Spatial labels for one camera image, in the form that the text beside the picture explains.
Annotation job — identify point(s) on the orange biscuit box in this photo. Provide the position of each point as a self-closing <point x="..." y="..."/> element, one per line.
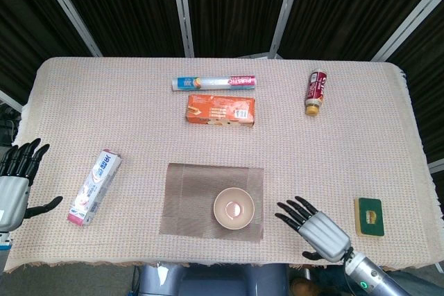
<point x="218" y="109"/>

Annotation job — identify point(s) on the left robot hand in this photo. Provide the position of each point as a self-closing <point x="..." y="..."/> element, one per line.
<point x="14" y="192"/>

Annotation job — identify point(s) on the brown woven placemat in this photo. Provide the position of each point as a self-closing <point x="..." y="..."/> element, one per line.
<point x="190" y="199"/>

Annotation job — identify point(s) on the dark pleated curtain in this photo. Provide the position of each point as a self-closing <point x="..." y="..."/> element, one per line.
<point x="138" y="8"/>

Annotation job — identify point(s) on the beige bowl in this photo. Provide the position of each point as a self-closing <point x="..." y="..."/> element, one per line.
<point x="234" y="207"/>

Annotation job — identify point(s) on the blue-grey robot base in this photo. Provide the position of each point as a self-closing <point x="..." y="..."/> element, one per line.
<point x="208" y="282"/>

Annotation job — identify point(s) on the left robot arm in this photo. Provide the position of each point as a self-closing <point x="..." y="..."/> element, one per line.
<point x="3" y="240"/>

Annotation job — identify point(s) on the brown shoe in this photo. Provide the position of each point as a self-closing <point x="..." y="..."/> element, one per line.
<point x="305" y="287"/>

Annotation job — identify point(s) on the red bottle yellow cap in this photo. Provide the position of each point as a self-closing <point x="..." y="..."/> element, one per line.
<point x="316" y="91"/>

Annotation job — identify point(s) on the plastic wrap roll box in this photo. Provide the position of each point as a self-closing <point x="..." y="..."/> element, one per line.
<point x="215" y="83"/>

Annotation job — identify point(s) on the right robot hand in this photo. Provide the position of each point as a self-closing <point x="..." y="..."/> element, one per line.
<point x="322" y="232"/>

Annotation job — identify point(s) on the white screen frame post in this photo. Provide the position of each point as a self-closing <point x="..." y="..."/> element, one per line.
<point x="409" y="22"/>
<point x="437" y="167"/>
<point x="69" y="11"/>
<point x="284" y="15"/>
<point x="10" y="100"/>
<point x="184" y="15"/>

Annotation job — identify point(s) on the green yellow sponge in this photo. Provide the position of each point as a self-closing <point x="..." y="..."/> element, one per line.
<point x="369" y="216"/>

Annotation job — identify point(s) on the pink checked tablecloth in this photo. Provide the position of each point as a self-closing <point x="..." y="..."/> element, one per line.
<point x="104" y="119"/>

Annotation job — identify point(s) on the white toothpaste box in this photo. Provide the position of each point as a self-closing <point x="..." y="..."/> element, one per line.
<point x="95" y="188"/>

